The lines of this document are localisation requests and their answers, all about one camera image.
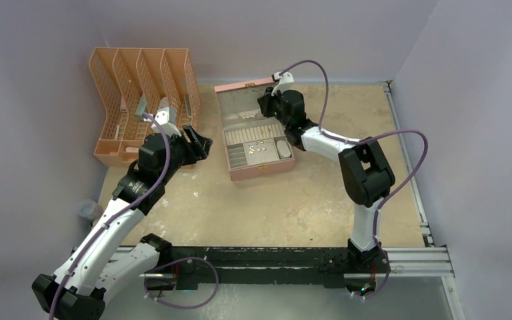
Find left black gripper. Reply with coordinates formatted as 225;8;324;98
159;125;211;183

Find pink jewelry box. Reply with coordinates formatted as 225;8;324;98
214;77;295;181

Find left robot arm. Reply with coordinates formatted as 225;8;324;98
32;125;213;319

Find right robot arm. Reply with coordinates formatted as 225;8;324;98
257;87;395;271

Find earrings in box tray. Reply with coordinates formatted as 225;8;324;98
243;139;276;156

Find white oval pad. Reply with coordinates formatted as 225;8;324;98
276;140;292;159

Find grey metal block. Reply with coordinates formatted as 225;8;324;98
135;95;148;122

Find orange plastic file organizer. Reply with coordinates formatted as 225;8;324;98
89;47;201;167

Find clear plastic cup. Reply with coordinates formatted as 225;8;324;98
75;199;103;221

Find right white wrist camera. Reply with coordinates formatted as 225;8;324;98
271;71;295;96

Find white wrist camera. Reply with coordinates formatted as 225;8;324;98
151;107;182;137
271;71;295;96

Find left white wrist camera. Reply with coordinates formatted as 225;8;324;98
151;107;182;137

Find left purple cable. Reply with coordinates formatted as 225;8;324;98
48;112;172;320

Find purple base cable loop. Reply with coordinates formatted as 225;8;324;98
143;255;221;311

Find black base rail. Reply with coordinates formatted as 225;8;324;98
147;246;389;293

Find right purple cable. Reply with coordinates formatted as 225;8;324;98
278;59;429;248

